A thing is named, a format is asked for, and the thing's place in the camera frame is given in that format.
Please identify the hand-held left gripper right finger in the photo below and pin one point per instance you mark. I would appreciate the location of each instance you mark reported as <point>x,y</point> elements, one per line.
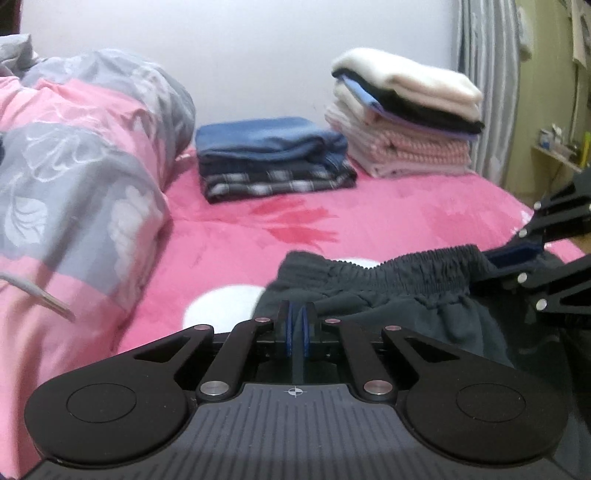
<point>302,332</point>

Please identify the black folded garment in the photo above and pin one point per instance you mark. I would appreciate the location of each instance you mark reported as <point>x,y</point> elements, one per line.
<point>425,115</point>

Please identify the wooden wall shelf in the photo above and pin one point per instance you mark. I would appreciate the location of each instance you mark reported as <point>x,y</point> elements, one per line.
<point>561,157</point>

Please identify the light blue folded garment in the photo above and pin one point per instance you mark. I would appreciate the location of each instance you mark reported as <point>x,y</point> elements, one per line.
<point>364,97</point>

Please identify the navy folded garment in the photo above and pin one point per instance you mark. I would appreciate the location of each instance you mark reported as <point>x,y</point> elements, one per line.
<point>277,165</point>

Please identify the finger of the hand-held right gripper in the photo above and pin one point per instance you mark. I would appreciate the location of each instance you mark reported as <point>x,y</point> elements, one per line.
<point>554,288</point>
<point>517,256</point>

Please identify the white folded sweater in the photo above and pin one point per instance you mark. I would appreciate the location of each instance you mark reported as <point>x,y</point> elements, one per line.
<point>415,81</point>

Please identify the grey striped curtain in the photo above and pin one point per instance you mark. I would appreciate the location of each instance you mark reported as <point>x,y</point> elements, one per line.
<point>489,92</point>

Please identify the pink grey floral quilt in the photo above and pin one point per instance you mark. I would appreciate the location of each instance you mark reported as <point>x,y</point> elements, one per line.
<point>69,161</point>

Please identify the blue folded jeans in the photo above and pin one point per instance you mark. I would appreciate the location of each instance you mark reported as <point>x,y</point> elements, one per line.
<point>268,136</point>

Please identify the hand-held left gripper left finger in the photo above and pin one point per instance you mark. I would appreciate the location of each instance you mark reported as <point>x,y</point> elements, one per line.
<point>288,332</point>

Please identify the dark grey pants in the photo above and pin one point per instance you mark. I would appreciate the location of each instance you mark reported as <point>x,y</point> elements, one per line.
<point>415,295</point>

